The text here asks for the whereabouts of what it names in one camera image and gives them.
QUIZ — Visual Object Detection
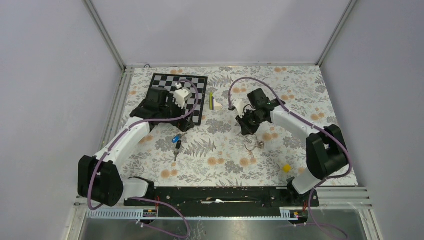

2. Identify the black white chessboard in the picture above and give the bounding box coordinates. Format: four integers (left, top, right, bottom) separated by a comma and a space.
141, 73, 208, 126

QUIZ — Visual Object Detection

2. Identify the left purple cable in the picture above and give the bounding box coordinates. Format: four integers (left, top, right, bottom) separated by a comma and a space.
87, 78, 200, 212

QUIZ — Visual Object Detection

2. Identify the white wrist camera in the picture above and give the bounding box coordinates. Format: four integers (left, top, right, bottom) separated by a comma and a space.
173, 82, 193, 109
228, 99, 247, 119

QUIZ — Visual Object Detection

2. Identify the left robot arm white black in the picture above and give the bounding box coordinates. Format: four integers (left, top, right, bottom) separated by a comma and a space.
77, 83, 199, 207

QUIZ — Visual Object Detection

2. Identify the floral patterned mat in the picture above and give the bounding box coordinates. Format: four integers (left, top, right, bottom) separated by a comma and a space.
120, 66, 337, 187

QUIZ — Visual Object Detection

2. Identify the purple cable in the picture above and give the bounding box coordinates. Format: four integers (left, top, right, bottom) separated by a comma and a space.
87, 78, 200, 212
228, 77, 353, 239

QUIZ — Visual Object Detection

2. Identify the metal keyring with keys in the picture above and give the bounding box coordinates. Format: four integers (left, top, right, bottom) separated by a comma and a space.
243, 134, 265, 158

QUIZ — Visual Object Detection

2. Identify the yellow small cube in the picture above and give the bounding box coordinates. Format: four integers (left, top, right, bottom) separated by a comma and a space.
281, 164, 292, 173

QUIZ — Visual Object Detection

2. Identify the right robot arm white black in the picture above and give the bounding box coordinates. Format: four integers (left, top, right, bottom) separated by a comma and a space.
230, 88, 349, 206

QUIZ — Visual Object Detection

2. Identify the green white small block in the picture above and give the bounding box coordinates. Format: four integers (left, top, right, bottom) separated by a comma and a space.
209, 92, 223, 111

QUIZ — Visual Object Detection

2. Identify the blue tag key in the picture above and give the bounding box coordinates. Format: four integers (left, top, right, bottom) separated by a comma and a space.
171, 132, 187, 144

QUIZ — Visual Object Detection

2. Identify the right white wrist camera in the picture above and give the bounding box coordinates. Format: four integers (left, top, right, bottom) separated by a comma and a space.
228, 99, 247, 119

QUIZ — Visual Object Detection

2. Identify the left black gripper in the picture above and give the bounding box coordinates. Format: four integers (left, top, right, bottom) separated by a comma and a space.
159, 93, 195, 132

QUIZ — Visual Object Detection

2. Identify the white slotted cable duct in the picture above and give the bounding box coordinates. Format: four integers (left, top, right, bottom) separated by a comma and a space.
86, 207, 298, 221

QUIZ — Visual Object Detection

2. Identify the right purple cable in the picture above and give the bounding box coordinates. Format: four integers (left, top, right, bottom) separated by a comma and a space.
228, 77, 353, 239

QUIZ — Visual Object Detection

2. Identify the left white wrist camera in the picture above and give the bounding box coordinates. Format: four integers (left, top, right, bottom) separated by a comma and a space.
173, 82, 193, 109

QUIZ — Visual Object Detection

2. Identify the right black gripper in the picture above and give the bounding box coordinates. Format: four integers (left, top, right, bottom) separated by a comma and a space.
235, 108, 266, 137

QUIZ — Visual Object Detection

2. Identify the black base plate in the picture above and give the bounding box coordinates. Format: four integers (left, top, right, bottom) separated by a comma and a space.
124, 186, 320, 214

